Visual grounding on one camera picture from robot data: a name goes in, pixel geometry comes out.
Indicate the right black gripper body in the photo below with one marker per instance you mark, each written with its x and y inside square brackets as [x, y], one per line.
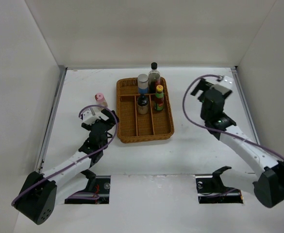
[203, 115]

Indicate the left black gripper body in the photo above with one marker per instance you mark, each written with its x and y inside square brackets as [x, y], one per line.
[108, 125]

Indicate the pink lid spice jar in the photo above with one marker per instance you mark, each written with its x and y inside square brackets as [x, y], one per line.
[100, 100]

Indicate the black cap brown spice bottle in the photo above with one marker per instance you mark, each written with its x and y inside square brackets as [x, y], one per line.
[142, 104]

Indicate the yellow cap chili sauce bottle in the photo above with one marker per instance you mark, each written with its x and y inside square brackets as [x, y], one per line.
[159, 98]

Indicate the blue label silver cap jar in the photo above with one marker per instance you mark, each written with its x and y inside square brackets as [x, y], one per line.
[143, 84]

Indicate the tall dark sauce bottle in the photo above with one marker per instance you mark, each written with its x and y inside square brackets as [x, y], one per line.
[154, 77]

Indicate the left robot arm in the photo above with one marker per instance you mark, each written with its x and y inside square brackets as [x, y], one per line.
[72, 179]

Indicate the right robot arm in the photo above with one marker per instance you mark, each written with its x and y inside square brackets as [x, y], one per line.
[266, 182]

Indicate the brown wicker divided basket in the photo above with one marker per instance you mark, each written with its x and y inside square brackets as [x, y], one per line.
[134, 127]

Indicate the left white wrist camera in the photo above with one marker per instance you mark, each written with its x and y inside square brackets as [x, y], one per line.
[89, 116]

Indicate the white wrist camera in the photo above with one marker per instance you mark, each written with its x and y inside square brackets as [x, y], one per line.
[89, 116]
[225, 84]

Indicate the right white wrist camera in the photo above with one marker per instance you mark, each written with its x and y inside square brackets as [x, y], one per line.
[225, 84]

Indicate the right metal table rail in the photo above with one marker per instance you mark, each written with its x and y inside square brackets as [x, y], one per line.
[245, 105]

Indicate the metal table rail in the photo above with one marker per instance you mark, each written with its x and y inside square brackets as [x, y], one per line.
[45, 143]
[245, 105]

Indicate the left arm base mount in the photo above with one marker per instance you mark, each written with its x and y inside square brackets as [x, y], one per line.
[96, 191]

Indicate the left metal table rail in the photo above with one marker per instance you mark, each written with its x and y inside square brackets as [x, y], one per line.
[45, 143]

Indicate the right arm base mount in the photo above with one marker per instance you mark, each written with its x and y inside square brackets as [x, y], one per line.
[211, 189]

